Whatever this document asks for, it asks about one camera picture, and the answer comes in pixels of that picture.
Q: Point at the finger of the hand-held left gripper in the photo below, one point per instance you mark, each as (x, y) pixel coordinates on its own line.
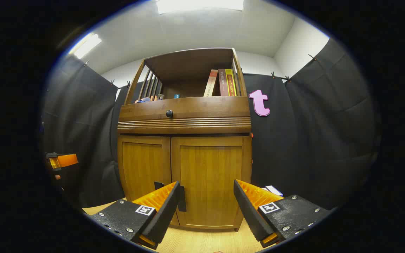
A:
(66, 160)

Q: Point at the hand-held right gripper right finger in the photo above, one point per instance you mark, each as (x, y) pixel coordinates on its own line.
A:
(250, 214)

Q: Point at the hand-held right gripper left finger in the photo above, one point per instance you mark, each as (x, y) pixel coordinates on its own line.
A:
(165, 211)

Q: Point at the wooden shoe cabinet door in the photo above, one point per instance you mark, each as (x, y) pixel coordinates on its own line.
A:
(209, 168)
(142, 165)

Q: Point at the wooden double-door shoe cabinet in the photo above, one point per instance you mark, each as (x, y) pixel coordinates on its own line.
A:
(185, 126)

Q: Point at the wooden cabinet drawer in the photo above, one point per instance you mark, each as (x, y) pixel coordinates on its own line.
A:
(202, 109)

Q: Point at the blue spine book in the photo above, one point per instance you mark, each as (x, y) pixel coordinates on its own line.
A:
(273, 190)

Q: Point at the black backdrop cloth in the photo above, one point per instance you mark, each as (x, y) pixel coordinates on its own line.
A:
(311, 140)

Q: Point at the black drawer knob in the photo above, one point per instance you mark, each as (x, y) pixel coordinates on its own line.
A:
(169, 113)

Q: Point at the blue toy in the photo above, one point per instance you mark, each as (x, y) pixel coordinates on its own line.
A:
(146, 99)

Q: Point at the small ceiling light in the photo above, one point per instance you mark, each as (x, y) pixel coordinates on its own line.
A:
(87, 45)

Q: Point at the yellow book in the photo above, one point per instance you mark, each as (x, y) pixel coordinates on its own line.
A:
(231, 83)

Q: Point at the large ceiling light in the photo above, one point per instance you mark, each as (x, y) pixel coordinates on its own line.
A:
(199, 5)

